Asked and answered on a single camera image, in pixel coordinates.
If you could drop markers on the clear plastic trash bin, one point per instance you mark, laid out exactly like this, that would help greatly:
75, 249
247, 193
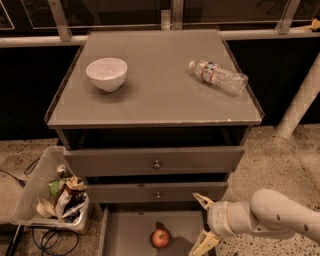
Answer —
37, 187

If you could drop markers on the clear plastic water bottle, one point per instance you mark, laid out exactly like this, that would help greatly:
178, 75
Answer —
228, 80

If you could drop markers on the grey bottom drawer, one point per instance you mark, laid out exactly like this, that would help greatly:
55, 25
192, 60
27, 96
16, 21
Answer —
127, 228

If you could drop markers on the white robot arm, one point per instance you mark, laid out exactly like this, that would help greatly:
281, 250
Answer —
267, 213

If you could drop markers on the grey drawer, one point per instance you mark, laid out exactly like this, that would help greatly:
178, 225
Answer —
127, 228
154, 161
154, 192

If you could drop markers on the white paper cup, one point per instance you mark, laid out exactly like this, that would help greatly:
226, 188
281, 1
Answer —
45, 208

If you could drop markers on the green wrapper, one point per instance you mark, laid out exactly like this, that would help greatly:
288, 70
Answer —
54, 188

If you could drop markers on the grey middle drawer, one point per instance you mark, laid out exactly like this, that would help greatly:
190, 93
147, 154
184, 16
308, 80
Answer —
154, 192

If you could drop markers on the metal window railing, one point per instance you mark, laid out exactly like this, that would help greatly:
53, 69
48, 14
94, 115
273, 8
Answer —
36, 23

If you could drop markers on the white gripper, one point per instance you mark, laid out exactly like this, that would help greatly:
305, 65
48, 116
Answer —
217, 215

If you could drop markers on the metal can in bin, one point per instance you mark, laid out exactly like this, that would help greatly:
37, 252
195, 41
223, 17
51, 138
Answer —
62, 171

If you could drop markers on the white ceramic bowl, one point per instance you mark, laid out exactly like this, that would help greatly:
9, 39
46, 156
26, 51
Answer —
107, 74

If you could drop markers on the red apple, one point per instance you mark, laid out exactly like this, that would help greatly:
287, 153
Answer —
160, 238

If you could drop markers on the grey top drawer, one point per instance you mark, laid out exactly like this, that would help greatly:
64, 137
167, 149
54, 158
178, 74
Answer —
154, 161

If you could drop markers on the grey drawer cabinet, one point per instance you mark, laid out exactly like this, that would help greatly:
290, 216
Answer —
161, 104

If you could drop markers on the crumpled snack bag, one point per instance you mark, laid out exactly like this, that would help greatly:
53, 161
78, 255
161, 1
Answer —
69, 194

